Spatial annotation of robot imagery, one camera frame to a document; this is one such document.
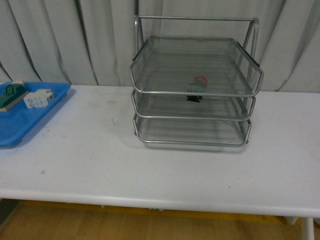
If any silver mesh tray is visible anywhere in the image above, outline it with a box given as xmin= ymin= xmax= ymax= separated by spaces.
xmin=130 ymin=36 xmax=264 ymax=98
xmin=131 ymin=90 xmax=256 ymax=122
xmin=133 ymin=114 xmax=252 ymax=148

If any grey curtain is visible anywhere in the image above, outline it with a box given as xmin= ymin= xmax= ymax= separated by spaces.
xmin=0 ymin=0 xmax=320 ymax=93

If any white circuit breaker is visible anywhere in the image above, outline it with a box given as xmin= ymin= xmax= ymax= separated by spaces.
xmin=23 ymin=89 xmax=55 ymax=109

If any blue plastic tray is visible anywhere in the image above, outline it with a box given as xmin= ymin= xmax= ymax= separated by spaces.
xmin=0 ymin=82 xmax=71 ymax=149

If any green terminal block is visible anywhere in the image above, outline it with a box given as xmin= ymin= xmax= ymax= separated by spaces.
xmin=0 ymin=81 xmax=29 ymax=112

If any white table leg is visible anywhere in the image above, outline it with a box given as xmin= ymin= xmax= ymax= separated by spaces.
xmin=301 ymin=217 xmax=315 ymax=240

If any silver metal rack frame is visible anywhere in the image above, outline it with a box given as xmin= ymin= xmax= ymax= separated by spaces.
xmin=133 ymin=15 xmax=260 ymax=145

